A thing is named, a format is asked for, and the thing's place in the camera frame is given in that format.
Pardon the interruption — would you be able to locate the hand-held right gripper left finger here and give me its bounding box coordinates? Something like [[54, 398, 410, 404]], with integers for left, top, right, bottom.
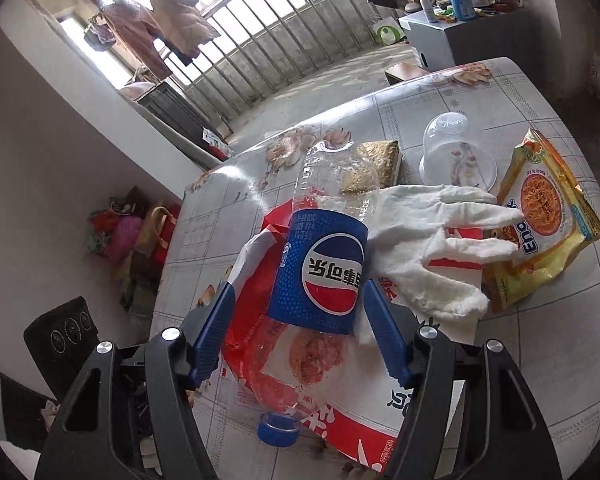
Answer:
[[34, 282, 238, 480]]

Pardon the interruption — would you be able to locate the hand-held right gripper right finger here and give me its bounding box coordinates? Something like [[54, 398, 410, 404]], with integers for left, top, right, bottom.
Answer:
[[362, 279, 563, 480]]

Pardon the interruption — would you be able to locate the red white plastic bag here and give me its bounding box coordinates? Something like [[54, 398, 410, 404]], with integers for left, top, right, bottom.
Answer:
[[220, 197, 486, 476]]

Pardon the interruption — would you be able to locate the blue label plastic bottle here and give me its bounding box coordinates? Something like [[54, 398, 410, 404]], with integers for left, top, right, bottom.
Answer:
[[250, 140, 381, 447]]

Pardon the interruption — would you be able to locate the white cloth glove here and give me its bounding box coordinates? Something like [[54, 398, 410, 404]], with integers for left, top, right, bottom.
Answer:
[[325, 184, 528, 347]]

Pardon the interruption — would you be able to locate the brown scouring sponge block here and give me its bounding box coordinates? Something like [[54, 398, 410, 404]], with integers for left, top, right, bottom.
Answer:
[[340, 140, 401, 196]]

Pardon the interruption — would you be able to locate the clear plastic cup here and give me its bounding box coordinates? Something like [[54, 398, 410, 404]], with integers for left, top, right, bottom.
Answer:
[[419, 111, 498, 193]]

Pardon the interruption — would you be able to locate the yellow snack packet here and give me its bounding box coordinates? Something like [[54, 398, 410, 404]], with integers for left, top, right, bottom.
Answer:
[[482, 127, 600, 313]]

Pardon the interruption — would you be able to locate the brown tote bag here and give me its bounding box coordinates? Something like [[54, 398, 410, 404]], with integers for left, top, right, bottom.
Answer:
[[135, 205, 181, 261]]

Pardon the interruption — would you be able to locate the pink plastic bag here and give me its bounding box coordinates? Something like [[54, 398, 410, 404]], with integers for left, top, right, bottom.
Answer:
[[102, 215, 143, 261]]

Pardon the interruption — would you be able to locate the floral tablecloth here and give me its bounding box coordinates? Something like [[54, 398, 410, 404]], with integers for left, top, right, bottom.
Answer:
[[147, 56, 600, 480]]

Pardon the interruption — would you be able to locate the black panel with round holes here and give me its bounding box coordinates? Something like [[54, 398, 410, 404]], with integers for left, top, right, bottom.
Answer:
[[22, 296, 101, 401]]

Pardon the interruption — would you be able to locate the black slatted rack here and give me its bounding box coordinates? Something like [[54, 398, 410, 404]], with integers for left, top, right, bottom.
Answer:
[[137, 80, 231, 146]]

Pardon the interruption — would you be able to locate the brown box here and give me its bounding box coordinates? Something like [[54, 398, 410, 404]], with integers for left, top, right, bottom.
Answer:
[[384, 62, 431, 86]]

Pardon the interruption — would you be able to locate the grey white cabinet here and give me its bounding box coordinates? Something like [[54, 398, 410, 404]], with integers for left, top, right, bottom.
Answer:
[[399, 7, 531, 71]]

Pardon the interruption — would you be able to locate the green white paper bag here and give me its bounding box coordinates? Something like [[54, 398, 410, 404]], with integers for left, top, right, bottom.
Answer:
[[372, 12, 408, 46]]

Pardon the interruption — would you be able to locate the pink hanging jacket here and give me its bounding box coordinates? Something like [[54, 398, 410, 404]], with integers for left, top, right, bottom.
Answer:
[[100, 0, 173, 81]]

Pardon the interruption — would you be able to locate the purple hanging cloth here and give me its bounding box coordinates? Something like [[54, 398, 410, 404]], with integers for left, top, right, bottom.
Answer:
[[82, 22, 116, 53]]

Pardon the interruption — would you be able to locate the beige puffer jacket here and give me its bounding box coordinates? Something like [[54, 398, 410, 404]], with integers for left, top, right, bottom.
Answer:
[[130, 0, 221, 58]]

